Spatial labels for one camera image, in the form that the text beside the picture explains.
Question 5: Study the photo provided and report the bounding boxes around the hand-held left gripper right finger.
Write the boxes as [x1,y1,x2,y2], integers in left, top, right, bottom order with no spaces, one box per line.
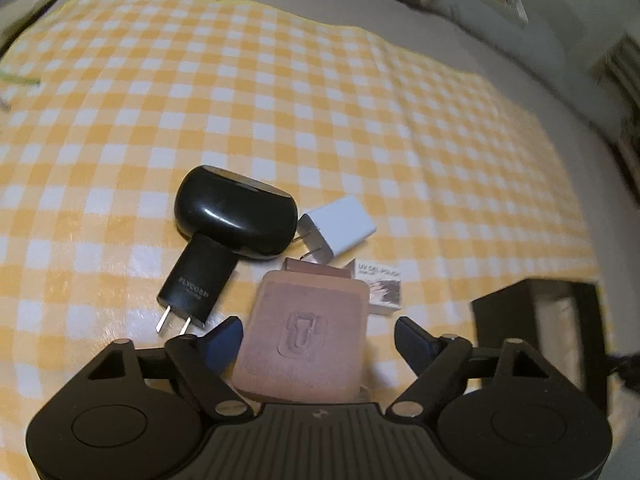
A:
[392,316,553,419]

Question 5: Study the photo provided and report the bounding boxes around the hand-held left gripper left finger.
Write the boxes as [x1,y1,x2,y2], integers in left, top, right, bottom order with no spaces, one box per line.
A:
[86,316,256,420]

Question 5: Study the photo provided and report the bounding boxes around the small white printed box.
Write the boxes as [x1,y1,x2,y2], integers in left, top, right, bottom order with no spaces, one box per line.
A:
[352,258,407,317]

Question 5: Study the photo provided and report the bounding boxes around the black charger plug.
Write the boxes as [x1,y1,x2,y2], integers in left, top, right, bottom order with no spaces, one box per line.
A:
[156,234,241,336]

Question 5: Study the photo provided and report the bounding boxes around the black storage box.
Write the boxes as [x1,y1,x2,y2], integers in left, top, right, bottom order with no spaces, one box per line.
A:
[470,277,613,416]

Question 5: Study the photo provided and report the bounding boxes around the black oval case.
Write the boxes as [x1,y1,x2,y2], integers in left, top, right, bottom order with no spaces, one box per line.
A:
[173,165,299,261]

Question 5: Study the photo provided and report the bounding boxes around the white charger plug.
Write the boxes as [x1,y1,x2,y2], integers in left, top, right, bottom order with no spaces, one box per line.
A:
[292,199,377,265]

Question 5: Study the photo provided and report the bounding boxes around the yellow checkered cloth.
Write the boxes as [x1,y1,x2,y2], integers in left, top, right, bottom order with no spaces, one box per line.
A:
[0,0,621,480]

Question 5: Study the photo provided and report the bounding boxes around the grey comforter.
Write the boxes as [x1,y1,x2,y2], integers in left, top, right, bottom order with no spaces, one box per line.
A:
[430,0,591,91]

